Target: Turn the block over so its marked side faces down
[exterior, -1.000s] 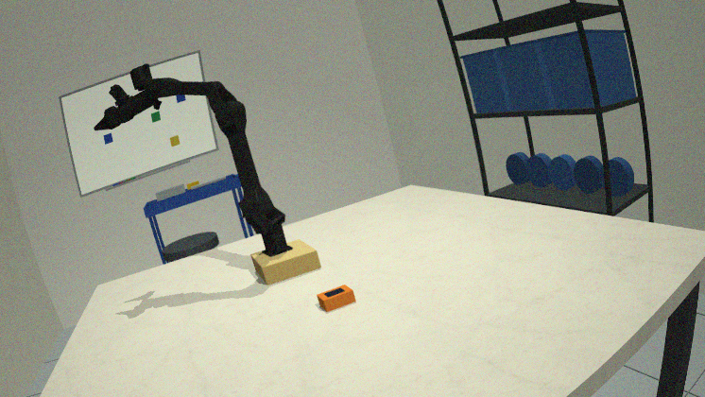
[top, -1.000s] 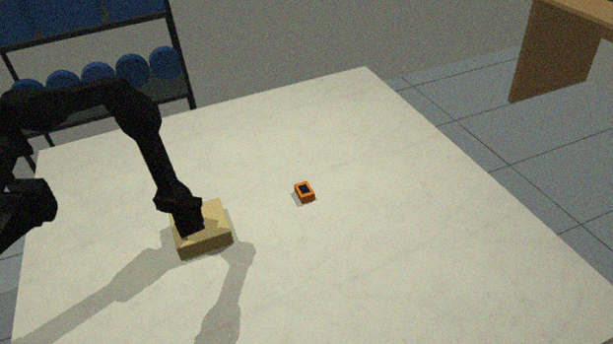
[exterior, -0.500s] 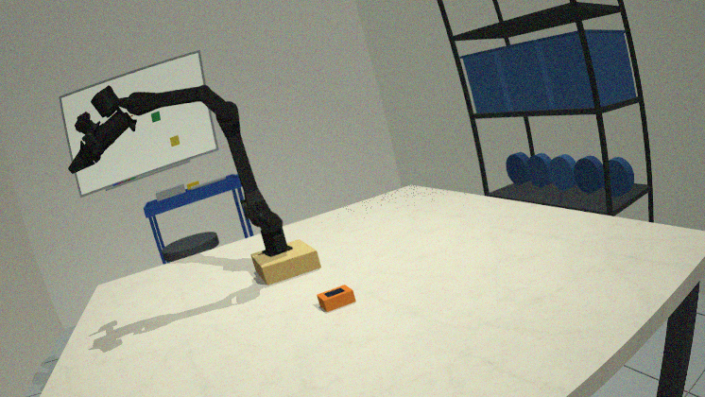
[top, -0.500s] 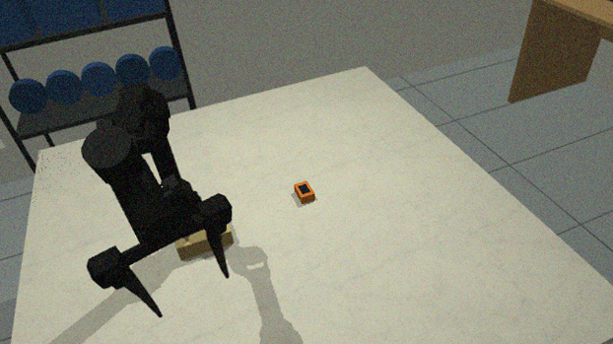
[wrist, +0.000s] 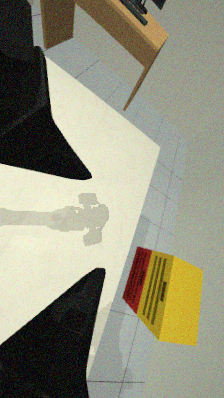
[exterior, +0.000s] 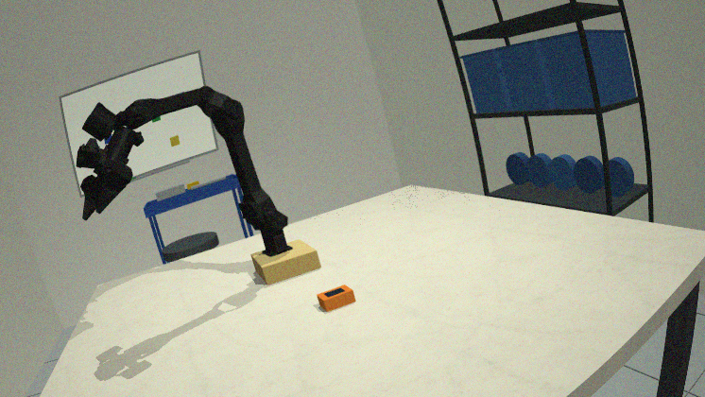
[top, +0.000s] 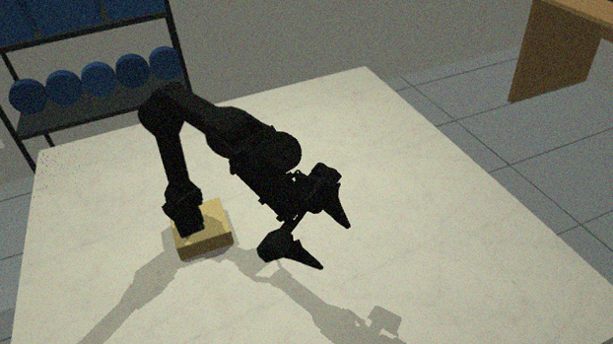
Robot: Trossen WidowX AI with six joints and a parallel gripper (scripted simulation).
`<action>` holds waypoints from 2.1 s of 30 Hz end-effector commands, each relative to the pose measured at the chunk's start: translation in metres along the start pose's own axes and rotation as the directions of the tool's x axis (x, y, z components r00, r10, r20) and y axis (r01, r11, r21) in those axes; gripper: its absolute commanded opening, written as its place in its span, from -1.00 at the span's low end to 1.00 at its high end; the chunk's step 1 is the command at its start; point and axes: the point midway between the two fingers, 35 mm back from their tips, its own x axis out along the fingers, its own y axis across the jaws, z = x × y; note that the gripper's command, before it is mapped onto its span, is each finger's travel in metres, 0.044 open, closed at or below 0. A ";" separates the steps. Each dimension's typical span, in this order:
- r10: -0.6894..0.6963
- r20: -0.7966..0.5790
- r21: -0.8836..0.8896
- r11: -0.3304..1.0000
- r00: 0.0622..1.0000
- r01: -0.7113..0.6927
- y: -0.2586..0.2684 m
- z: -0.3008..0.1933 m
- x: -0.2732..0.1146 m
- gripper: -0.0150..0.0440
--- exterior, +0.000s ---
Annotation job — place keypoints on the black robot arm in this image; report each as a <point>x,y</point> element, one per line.
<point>228,117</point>

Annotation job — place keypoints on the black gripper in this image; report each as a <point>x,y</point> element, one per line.
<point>112,178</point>

